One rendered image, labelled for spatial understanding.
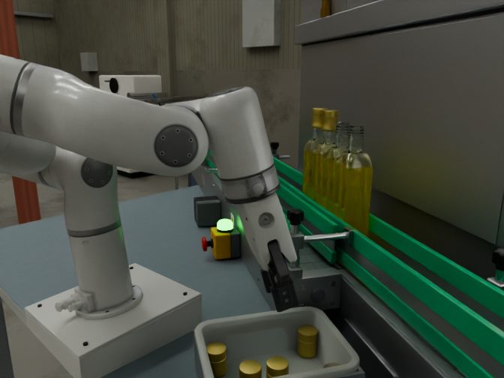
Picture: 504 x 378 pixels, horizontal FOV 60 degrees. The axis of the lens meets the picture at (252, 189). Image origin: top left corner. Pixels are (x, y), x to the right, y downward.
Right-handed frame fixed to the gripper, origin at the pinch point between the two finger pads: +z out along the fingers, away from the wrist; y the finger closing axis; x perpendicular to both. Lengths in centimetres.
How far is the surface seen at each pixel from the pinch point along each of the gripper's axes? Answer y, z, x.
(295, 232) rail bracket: 12.4, -1.5, -7.1
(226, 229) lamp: 54, 10, 1
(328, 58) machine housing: 69, -24, -43
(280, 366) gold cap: -1.0, 12.1, 3.0
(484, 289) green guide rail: -10.0, 4.8, -25.3
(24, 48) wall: 873, -139, 215
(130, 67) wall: 682, -52, 32
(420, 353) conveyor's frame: -10.5, 10.3, -14.4
